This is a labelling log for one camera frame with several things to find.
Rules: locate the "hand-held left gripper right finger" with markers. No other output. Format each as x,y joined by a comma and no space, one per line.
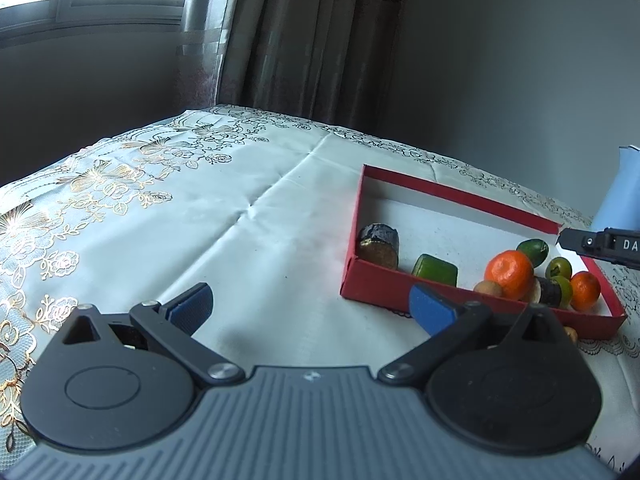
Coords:
430,307

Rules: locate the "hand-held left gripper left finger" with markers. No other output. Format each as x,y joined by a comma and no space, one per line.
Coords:
192,305

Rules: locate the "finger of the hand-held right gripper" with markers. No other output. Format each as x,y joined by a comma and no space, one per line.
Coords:
580,242

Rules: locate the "small round green fruit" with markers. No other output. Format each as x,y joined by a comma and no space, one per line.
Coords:
558,267

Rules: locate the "green cucumber piece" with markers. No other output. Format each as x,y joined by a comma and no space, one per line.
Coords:
434,270

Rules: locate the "oval dark green fruit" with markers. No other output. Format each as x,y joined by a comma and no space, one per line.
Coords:
532,248

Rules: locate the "small orange mandarin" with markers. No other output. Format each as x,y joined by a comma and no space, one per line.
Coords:
586,290

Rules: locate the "large green tomato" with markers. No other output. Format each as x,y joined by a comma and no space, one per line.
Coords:
567,291

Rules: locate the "sugarcane piece with notched end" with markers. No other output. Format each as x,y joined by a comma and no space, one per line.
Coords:
547,292

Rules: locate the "brown longan fruit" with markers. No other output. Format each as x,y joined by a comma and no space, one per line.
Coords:
487,289

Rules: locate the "red cardboard box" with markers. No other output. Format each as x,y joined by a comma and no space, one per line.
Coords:
370,287

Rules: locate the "large orange mandarin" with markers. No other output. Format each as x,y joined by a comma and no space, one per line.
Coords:
509,272

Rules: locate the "short dark sugarcane piece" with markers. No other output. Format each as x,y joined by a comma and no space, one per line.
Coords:
378,242

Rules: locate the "light blue electric kettle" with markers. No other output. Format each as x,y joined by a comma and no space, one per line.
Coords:
620,195

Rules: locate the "floral embroidered tablecloth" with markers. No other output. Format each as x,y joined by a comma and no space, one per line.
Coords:
150,220

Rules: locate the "grey patterned curtain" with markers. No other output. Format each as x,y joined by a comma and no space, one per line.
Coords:
310,35

